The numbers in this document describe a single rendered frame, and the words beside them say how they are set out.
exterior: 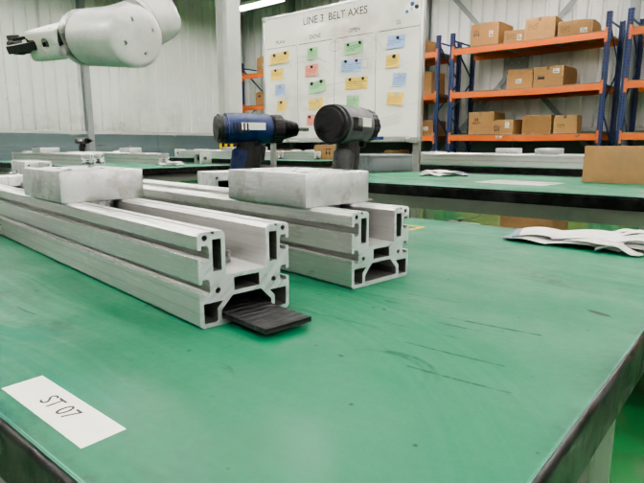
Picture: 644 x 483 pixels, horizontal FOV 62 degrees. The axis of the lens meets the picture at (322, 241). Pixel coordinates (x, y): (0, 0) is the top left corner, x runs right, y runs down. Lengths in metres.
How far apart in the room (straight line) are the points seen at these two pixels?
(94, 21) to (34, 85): 12.34
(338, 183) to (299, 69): 3.78
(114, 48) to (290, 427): 0.63
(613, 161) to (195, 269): 2.18
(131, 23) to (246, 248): 0.42
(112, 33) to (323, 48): 3.52
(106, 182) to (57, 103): 12.61
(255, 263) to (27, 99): 12.65
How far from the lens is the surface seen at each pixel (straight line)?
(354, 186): 0.68
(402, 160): 3.15
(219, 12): 9.70
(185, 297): 0.50
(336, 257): 0.62
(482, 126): 10.94
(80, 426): 0.35
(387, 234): 0.65
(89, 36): 0.87
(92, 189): 0.76
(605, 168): 2.51
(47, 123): 13.26
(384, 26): 3.97
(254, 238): 0.52
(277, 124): 1.10
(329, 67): 4.23
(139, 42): 0.84
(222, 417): 0.34
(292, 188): 0.64
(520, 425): 0.34
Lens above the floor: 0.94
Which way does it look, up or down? 10 degrees down
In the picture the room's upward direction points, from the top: straight up
